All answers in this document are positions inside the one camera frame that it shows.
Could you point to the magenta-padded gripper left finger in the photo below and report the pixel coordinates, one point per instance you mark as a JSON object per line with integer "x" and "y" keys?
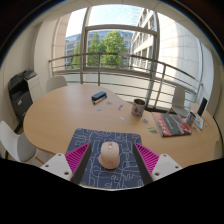
{"x": 77, "y": 157}

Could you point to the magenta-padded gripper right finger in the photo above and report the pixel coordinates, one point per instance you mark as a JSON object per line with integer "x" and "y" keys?
{"x": 146, "y": 157}

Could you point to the pale pink computer mouse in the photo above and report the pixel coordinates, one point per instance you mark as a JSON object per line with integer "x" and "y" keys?
{"x": 109, "y": 156}

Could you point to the dark blue patterned mouse pad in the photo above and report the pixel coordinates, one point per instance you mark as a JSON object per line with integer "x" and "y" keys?
{"x": 100, "y": 136}

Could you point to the red magazine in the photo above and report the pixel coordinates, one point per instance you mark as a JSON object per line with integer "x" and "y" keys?
{"x": 171, "y": 124}

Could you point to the blue pen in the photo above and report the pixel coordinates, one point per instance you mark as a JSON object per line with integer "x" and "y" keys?
{"x": 100, "y": 100}

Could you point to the white chair with wooden legs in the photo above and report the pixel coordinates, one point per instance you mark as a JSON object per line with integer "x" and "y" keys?
{"x": 15, "y": 143}

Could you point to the black rectangular case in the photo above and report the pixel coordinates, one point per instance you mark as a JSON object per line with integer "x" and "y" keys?
{"x": 99, "y": 95}

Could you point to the black speaker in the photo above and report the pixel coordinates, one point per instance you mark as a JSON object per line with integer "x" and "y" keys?
{"x": 202, "y": 106}

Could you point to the black and white printer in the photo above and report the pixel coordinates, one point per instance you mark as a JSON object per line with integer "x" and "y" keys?
{"x": 20, "y": 93}

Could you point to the metal balcony railing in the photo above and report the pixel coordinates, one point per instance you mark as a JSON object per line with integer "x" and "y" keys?
{"x": 99, "y": 55}

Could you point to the green tree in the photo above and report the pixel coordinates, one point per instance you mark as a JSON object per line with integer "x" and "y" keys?
{"x": 111, "y": 45}

